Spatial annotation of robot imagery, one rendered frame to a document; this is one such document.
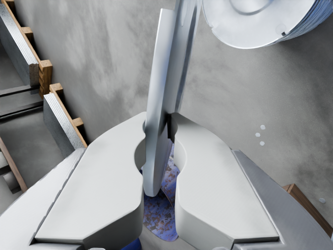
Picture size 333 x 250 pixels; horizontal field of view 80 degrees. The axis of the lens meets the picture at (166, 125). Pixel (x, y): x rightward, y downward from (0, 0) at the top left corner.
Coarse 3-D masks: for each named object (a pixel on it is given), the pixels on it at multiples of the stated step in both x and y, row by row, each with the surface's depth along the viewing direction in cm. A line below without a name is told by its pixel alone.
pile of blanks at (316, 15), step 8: (320, 0) 44; (328, 0) 51; (312, 8) 44; (320, 8) 49; (328, 8) 55; (312, 16) 49; (320, 16) 56; (328, 16) 65; (304, 24) 50; (312, 24) 58; (296, 32) 52; (304, 32) 63; (280, 40) 53
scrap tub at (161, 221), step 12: (168, 168) 92; (168, 180) 88; (144, 192) 121; (168, 192) 84; (144, 204) 118; (156, 204) 121; (168, 204) 122; (144, 216) 114; (156, 216) 115; (168, 216) 115; (156, 228) 109; (168, 228) 107; (168, 240) 98
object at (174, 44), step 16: (176, 0) 8; (192, 0) 14; (160, 16) 9; (176, 16) 8; (192, 16) 23; (160, 32) 9; (176, 32) 9; (192, 32) 26; (160, 48) 9; (176, 48) 10; (192, 48) 32; (160, 64) 9; (176, 64) 12; (160, 80) 9; (176, 80) 14; (160, 96) 9; (176, 96) 27; (160, 112) 10; (176, 112) 26; (160, 128) 10; (160, 144) 12; (160, 160) 15; (144, 176) 13; (160, 176) 18
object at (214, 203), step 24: (168, 120) 11; (192, 144) 9; (216, 144) 9; (192, 168) 8; (216, 168) 8; (240, 168) 8; (192, 192) 7; (216, 192) 7; (240, 192) 7; (192, 216) 6; (216, 216) 6; (240, 216) 6; (264, 216) 6; (192, 240) 6; (216, 240) 6; (240, 240) 5; (264, 240) 6
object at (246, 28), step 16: (208, 0) 57; (224, 0) 54; (240, 0) 51; (256, 0) 48; (272, 0) 46; (288, 0) 45; (304, 0) 43; (208, 16) 58; (224, 16) 55; (240, 16) 53; (256, 16) 50; (272, 16) 48; (288, 16) 46; (304, 16) 43; (224, 32) 57; (240, 32) 54; (256, 32) 51; (272, 32) 49; (288, 32) 47; (240, 48) 55
